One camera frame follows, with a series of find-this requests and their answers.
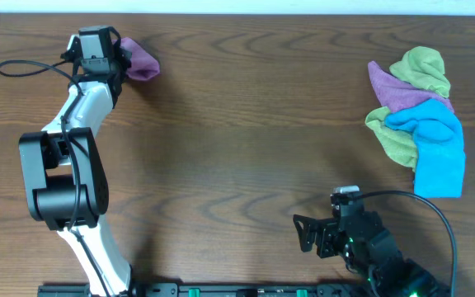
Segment purple cloth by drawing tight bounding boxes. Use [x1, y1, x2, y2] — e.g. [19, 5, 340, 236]
[120, 37, 160, 81]
[368, 61, 454, 113]

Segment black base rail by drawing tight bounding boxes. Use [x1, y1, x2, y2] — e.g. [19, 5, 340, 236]
[37, 281, 370, 297]

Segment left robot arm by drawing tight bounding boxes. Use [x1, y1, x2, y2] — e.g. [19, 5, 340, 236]
[19, 26, 133, 296]

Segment green cloth top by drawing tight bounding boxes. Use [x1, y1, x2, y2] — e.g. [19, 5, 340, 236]
[389, 46, 451, 98]

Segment green cloth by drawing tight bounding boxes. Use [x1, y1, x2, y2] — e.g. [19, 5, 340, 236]
[389, 46, 451, 98]
[364, 106, 418, 172]

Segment blue cloth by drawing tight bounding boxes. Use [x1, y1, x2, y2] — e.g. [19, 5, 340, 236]
[385, 99, 466, 198]

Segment green cloth lower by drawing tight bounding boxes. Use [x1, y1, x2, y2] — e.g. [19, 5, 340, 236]
[364, 106, 418, 172]

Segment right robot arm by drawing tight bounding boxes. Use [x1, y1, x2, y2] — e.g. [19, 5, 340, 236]
[293, 200, 450, 297]

